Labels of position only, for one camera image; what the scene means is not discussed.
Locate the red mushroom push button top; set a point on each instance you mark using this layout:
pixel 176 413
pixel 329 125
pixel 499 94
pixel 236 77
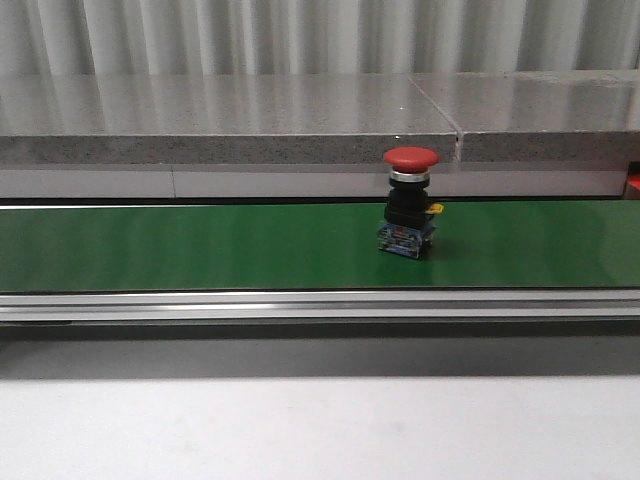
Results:
pixel 407 229

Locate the white panel under slab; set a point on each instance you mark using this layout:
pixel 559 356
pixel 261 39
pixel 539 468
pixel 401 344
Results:
pixel 502 179

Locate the grey stone slab right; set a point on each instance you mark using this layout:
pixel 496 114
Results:
pixel 586 117

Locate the grey stone slab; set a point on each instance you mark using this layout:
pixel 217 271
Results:
pixel 209 120
pixel 586 117

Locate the green conveyor belt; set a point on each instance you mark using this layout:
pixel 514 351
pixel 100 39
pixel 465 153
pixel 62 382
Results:
pixel 316 246

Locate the grey stone slab left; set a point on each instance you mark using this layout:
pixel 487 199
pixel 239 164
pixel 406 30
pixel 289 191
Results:
pixel 209 120

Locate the red object at right edge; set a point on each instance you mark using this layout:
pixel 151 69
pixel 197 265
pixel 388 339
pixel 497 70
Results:
pixel 632 190

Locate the grey pleated curtain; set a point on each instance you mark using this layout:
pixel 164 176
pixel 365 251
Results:
pixel 302 37

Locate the aluminium conveyor side rail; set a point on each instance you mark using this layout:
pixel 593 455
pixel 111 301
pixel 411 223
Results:
pixel 329 307

